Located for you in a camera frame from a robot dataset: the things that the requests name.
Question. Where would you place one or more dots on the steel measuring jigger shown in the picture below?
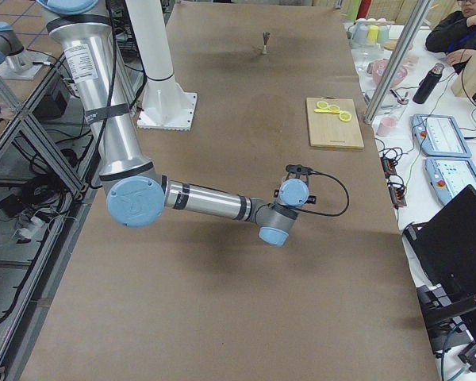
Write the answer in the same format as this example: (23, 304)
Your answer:
(266, 37)

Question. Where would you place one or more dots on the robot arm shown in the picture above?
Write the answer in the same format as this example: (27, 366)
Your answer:
(136, 194)

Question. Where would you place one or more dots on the pink cup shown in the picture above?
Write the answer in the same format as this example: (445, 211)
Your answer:
(386, 126)

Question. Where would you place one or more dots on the yellow cup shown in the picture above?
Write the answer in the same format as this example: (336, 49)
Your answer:
(372, 34)

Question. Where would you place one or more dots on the wooden cutting board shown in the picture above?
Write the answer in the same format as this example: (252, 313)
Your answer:
(328, 131)

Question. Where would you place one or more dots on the yellow plastic knife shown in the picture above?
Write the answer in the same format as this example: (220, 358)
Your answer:
(327, 111)

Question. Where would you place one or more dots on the middle lemon slice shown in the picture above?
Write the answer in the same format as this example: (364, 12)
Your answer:
(333, 108)

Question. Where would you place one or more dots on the far lemon slice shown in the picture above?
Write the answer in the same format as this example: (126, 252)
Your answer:
(345, 116)

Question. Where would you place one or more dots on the black water bottle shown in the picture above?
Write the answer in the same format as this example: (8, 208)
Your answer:
(428, 83)

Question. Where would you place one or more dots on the person in black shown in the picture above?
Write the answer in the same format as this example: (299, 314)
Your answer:
(455, 36)

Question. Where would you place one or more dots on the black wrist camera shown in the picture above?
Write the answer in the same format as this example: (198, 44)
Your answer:
(298, 170)

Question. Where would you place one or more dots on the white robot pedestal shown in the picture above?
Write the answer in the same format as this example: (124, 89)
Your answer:
(165, 105)

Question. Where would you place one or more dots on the lemon slice near handle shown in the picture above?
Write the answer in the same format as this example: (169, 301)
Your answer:
(322, 105)

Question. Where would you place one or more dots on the aluminium frame post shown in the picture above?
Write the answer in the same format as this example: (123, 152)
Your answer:
(406, 37)

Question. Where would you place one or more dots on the teach pendant near post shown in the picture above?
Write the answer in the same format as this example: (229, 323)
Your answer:
(439, 135)

